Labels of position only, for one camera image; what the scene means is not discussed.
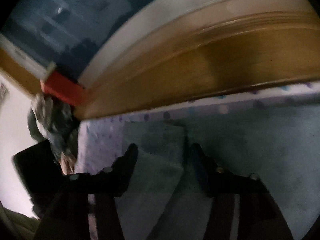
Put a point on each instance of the dark patterned cloth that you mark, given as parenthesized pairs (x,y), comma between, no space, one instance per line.
(52,122)

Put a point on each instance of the purple dotted bed blanket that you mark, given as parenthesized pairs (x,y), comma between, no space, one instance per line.
(100,142)

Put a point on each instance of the red box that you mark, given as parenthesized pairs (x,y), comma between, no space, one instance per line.
(62,88)

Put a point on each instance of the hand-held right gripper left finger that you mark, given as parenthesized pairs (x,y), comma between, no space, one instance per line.
(131,162)

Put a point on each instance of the window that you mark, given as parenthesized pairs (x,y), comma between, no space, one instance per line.
(62,17)

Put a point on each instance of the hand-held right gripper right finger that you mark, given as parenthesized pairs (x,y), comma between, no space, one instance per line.
(200,167)

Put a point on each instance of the blue denim jeans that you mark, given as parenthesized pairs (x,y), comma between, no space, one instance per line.
(250,142)

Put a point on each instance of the wooden window frame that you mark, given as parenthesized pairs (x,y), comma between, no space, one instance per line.
(175,67)

